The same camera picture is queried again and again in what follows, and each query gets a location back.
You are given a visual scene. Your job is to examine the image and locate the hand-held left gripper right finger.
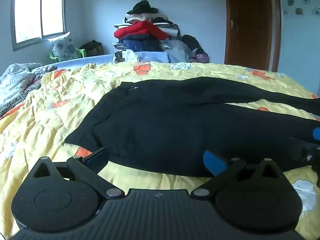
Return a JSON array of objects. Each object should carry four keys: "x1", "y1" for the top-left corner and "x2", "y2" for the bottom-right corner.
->
[{"x1": 190, "y1": 150, "x2": 288, "y2": 200}]

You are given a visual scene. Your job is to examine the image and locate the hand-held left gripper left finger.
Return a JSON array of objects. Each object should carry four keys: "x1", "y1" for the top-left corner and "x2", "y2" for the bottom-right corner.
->
[{"x1": 28, "y1": 147, "x2": 125, "y2": 200}]

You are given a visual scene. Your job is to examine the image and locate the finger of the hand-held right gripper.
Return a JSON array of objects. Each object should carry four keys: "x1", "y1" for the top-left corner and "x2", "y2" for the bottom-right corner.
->
[{"x1": 287, "y1": 127, "x2": 320, "y2": 153}]

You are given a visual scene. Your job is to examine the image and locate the black pants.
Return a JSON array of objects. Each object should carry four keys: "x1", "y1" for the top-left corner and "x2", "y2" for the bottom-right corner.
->
[{"x1": 64, "y1": 77, "x2": 320, "y2": 178}]

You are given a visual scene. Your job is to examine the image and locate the yellow floral bedspread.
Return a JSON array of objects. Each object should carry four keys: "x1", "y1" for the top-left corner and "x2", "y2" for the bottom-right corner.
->
[{"x1": 0, "y1": 61, "x2": 320, "y2": 240}]

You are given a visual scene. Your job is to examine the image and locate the light blue sheet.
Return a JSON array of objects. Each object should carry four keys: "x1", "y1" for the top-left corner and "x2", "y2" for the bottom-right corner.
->
[{"x1": 54, "y1": 51, "x2": 190, "y2": 68}]

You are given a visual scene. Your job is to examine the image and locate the striped cloth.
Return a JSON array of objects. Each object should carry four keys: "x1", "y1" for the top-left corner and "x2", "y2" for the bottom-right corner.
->
[{"x1": 0, "y1": 81, "x2": 42, "y2": 117}]

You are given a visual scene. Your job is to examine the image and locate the green plastic chair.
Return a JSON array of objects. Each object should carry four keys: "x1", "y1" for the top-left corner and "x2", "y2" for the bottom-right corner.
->
[{"x1": 49, "y1": 48, "x2": 87, "y2": 63}]

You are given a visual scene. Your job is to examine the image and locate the dark bag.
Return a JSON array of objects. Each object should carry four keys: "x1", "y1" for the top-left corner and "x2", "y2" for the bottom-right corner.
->
[{"x1": 79, "y1": 39, "x2": 103, "y2": 57}]

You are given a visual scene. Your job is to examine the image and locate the grey quilt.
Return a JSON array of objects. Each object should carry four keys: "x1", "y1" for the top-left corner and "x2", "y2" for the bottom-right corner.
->
[{"x1": 0, "y1": 63, "x2": 58, "y2": 105}]

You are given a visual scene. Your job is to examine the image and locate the floral pillow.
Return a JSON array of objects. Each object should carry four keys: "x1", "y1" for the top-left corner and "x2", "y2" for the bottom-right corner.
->
[{"x1": 47, "y1": 31, "x2": 80, "y2": 62}]

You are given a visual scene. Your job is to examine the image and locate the black backpack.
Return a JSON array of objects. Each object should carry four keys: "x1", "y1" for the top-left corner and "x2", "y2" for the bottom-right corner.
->
[{"x1": 181, "y1": 34, "x2": 203, "y2": 55}]

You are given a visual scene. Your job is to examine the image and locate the brown wooden door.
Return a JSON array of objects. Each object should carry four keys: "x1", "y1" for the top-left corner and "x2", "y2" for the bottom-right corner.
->
[{"x1": 224, "y1": 0, "x2": 282, "y2": 72}]

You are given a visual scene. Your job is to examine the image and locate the pile of clothes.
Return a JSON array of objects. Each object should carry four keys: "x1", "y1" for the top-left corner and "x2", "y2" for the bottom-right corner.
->
[{"x1": 111, "y1": 0, "x2": 195, "y2": 64}]

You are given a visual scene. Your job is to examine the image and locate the window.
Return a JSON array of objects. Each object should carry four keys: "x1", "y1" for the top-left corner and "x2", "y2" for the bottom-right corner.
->
[{"x1": 10, "y1": 0, "x2": 67, "y2": 52}]

